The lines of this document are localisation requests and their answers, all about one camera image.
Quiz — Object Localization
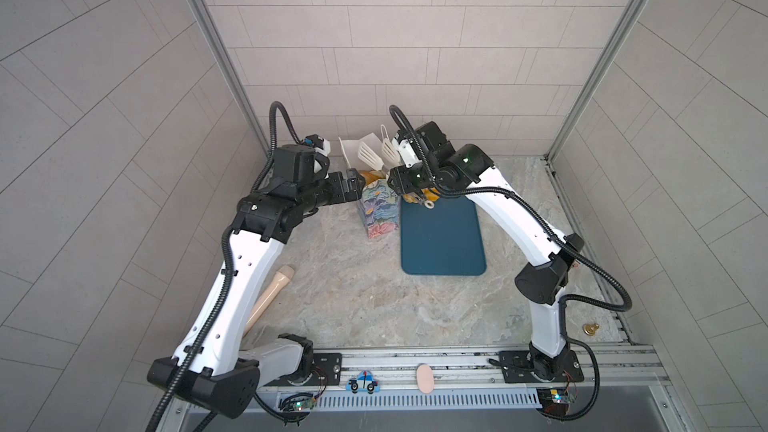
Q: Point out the metal tongs with white tips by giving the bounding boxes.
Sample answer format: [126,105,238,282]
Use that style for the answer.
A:
[357,139,435,210]

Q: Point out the floral paper gift bag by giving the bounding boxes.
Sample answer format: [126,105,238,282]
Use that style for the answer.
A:
[339,133,400,239]

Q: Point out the reddish brown croissant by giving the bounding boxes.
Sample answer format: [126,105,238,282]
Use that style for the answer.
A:
[361,171,386,185]

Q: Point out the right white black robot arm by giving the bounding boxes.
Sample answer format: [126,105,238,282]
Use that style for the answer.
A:
[388,105,632,382]

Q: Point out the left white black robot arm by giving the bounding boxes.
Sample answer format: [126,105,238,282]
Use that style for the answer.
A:
[147,101,365,431]

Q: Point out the round swirl bun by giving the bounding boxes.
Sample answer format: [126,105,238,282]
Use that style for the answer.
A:
[402,193,421,204]

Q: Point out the small yellow striped bun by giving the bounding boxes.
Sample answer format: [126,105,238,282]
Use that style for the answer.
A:
[422,189,439,202]

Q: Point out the teal rectangular tray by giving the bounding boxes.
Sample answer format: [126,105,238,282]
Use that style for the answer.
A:
[400,197,487,277]

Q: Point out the blue toy car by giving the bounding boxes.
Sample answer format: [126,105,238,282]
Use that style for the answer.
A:
[346,370,380,395]

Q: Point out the pink oval eraser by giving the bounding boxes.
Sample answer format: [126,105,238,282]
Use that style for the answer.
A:
[416,363,435,394]

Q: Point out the left circuit board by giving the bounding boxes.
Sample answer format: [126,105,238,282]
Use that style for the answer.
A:
[279,393,317,414]

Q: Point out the circuit board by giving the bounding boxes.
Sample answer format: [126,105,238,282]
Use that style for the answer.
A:
[279,393,317,414]
[536,388,578,417]

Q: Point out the gold chess piece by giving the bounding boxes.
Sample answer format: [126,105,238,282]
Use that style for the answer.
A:
[582,323,600,337]

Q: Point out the right circuit board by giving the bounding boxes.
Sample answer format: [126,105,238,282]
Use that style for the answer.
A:
[536,388,578,417]

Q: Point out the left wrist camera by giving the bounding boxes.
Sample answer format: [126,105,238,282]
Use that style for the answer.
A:
[304,134,332,157]

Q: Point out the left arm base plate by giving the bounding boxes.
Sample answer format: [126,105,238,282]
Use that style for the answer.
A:
[303,353,343,387]

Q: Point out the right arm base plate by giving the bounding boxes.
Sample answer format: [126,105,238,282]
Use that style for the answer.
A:
[498,346,584,384]

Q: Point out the aluminium rail frame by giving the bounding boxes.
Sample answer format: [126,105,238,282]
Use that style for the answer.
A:
[157,344,691,432]

